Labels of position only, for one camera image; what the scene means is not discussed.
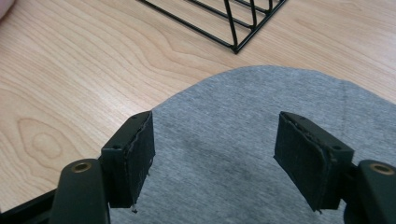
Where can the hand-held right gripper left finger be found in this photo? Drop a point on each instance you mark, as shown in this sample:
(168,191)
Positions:
(130,168)

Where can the grey knit hat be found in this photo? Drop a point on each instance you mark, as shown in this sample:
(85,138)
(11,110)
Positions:
(233,124)

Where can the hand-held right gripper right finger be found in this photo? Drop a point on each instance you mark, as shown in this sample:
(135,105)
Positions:
(311,155)

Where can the pink knit hat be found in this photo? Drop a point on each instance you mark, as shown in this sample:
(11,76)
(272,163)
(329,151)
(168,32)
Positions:
(3,6)

